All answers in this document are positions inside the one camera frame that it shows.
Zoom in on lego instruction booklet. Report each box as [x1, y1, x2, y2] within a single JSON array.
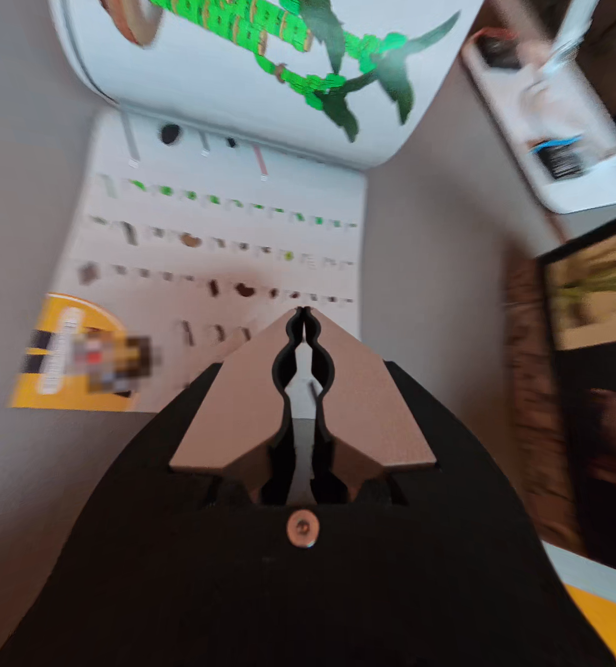
[[8, 0, 483, 415]]

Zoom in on black lego set box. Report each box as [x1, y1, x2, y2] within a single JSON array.
[[503, 208, 616, 579]]

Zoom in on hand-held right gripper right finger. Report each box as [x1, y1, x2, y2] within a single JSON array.
[[302, 306, 438, 505]]

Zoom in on black battery with red edge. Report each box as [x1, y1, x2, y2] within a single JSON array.
[[477, 31, 522, 71]]

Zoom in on yellow parts bin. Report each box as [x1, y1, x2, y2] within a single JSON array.
[[566, 584, 616, 667]]

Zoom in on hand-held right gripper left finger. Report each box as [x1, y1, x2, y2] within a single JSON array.
[[169, 306, 305, 505]]

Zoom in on black battery with blue edge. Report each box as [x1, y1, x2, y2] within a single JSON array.
[[532, 137, 587, 180]]

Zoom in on white stand base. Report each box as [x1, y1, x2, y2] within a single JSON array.
[[461, 0, 616, 214]]

